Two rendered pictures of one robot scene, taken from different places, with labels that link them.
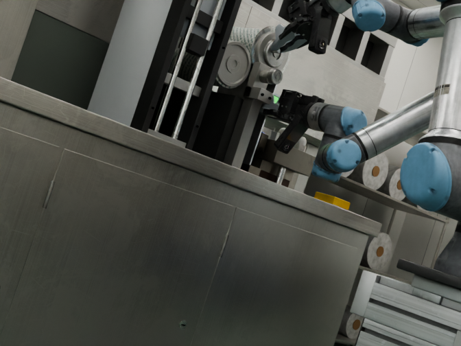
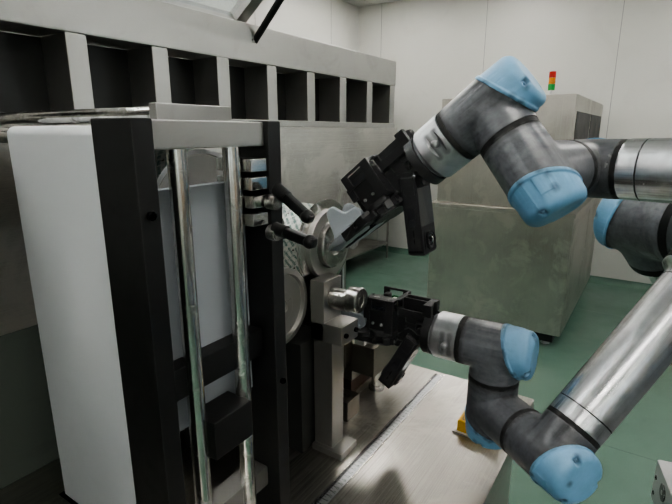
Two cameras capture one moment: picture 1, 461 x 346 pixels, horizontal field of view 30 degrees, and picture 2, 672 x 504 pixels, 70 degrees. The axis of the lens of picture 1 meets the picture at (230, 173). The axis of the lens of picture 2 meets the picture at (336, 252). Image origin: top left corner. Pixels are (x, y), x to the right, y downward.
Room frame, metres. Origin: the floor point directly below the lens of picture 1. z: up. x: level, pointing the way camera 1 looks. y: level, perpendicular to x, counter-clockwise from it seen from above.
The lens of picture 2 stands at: (1.59, 0.17, 1.43)
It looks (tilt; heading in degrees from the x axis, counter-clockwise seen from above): 14 degrees down; 346
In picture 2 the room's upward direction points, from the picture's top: straight up
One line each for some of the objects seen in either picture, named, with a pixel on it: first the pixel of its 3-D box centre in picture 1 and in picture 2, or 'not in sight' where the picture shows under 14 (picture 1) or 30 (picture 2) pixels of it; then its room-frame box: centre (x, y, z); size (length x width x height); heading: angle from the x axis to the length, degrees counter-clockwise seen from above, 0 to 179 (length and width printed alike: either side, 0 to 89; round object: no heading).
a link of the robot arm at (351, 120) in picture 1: (343, 122); (496, 349); (2.19, -0.23, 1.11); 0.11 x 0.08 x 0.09; 42
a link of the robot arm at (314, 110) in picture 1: (320, 117); (447, 336); (2.25, -0.18, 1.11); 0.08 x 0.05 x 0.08; 132
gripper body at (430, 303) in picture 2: (300, 110); (402, 320); (2.31, -0.13, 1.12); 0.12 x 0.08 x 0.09; 42
